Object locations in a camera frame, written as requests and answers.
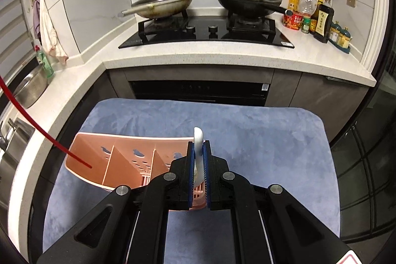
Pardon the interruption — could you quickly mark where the white ceramic spoon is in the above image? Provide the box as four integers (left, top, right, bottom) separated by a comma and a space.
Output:
193, 127, 204, 188

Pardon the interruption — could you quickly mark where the bright red chopstick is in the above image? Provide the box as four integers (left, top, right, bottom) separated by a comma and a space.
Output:
0, 77, 92, 169

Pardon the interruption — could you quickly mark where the blue-grey plush table mat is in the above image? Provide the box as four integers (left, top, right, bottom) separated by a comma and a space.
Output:
43, 98, 340, 263

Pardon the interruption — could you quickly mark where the built-in oven front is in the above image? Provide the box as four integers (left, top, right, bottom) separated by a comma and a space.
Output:
129, 80, 270, 107

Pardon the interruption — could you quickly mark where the pink perforated utensil holder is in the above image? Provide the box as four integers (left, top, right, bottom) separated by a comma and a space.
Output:
65, 132, 206, 210

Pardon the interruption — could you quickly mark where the black gas stove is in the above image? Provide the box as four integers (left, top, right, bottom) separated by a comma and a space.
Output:
119, 11, 294, 49

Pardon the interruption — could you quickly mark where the steel wok with lid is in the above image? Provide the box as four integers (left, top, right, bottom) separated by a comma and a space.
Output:
118, 0, 192, 19

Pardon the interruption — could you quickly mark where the black frying pan with lid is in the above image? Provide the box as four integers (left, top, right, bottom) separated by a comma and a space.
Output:
218, 0, 293, 19

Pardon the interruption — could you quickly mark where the red instant noodle cup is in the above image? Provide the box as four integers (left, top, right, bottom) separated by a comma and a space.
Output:
283, 11, 303, 30

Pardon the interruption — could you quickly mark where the small green spice jar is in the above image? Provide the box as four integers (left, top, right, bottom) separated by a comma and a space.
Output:
301, 16, 311, 33

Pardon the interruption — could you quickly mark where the green dish soap bottle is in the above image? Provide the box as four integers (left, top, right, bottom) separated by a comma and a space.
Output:
34, 45, 54, 78

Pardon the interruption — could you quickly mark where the amber sauce bottle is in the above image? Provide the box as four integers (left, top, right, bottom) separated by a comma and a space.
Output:
309, 0, 324, 34

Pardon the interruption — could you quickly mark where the green condiment jar rack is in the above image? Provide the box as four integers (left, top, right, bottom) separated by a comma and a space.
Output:
328, 21, 352, 54

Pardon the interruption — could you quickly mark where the steel mixing bowl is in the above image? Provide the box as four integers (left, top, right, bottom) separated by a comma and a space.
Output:
13, 64, 48, 109

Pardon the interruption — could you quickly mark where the yellow seasoning packet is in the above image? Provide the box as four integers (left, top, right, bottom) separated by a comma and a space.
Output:
288, 0, 300, 12

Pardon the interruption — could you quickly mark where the clear oil bottle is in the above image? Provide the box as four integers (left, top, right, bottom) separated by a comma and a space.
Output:
299, 0, 317, 17

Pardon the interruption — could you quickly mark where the stainless steel sink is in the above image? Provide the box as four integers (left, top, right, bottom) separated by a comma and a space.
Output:
1, 118, 35, 210

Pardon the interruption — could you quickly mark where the dark soy sauce bottle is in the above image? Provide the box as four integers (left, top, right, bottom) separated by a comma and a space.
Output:
313, 3, 334, 44

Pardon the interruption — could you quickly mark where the chrome sink faucet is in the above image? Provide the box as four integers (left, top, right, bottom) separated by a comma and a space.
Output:
1, 119, 18, 151

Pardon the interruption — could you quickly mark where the white hanging towel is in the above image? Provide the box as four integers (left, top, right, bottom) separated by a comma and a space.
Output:
39, 0, 69, 66

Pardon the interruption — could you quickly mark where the purple hanging cloth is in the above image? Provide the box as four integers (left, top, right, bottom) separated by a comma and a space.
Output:
33, 0, 41, 40

